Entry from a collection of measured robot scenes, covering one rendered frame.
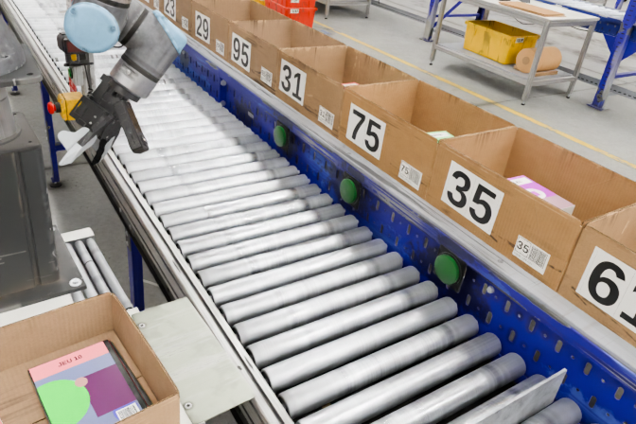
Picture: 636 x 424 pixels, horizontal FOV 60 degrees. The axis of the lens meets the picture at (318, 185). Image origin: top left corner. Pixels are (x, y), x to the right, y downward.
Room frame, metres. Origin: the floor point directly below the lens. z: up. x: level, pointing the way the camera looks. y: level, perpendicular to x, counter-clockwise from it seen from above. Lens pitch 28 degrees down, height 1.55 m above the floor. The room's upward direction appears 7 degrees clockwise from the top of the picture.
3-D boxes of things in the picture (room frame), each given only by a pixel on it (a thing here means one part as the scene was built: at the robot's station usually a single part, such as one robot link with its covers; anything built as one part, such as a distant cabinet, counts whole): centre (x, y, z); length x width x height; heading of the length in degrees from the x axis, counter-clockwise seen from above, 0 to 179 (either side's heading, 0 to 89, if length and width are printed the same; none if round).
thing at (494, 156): (1.16, -0.51, 0.97); 0.39 x 0.29 x 0.17; 36
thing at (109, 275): (0.97, 0.44, 0.74); 0.28 x 0.02 x 0.02; 39
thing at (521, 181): (1.20, -0.52, 0.92); 0.16 x 0.11 x 0.07; 34
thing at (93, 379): (0.62, 0.33, 0.78); 0.19 x 0.14 x 0.02; 42
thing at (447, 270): (1.05, -0.32, 0.81); 0.07 x 0.01 x 0.07; 36
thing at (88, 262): (0.95, 0.46, 0.74); 0.28 x 0.02 x 0.02; 39
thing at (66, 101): (1.61, 0.80, 0.84); 0.15 x 0.09 x 0.07; 36
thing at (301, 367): (0.88, -0.15, 0.72); 0.52 x 0.05 x 0.05; 126
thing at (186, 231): (1.30, 0.16, 0.72); 0.52 x 0.05 x 0.05; 126
